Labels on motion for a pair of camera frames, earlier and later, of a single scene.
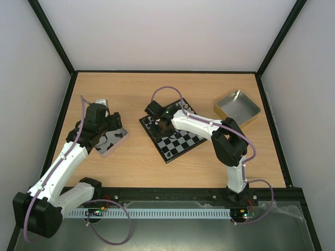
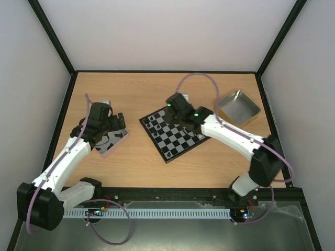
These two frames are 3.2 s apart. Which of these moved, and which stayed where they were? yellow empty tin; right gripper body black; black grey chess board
Moved: right gripper body black
Stayed: yellow empty tin; black grey chess board
